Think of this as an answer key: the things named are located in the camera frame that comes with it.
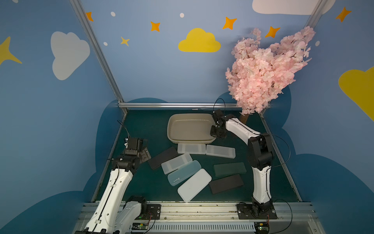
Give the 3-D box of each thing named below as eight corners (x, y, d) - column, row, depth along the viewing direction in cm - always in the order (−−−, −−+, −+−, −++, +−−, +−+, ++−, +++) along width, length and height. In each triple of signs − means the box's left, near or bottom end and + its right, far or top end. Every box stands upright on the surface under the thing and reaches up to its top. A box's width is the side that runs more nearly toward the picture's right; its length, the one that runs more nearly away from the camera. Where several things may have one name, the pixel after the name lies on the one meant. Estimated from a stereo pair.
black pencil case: (212, 194, 82) (213, 193, 80) (209, 183, 86) (209, 182, 84) (242, 185, 85) (243, 184, 83) (237, 175, 89) (238, 173, 87)
